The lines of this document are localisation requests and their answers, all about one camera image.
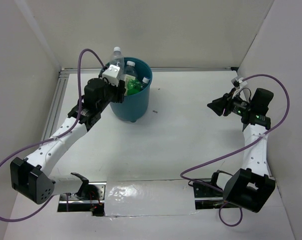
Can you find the white front cover panel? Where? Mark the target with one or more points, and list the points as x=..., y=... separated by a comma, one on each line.
x=149, y=198

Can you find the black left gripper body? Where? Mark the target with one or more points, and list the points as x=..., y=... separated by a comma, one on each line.
x=111, y=95

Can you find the teal plastic bin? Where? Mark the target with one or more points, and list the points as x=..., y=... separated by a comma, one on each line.
x=134, y=106

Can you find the large clear bottle front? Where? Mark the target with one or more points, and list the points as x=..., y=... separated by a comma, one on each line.
x=130, y=72

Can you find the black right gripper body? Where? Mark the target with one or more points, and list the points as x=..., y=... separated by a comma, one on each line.
x=236, y=105

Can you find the green plastic bottle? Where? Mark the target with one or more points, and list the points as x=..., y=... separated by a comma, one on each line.
x=133, y=87

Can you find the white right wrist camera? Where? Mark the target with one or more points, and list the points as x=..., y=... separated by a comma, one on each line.
x=239, y=83

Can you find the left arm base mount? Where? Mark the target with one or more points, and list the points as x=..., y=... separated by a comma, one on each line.
x=88, y=195

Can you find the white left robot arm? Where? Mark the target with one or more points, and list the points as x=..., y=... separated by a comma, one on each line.
x=32, y=176

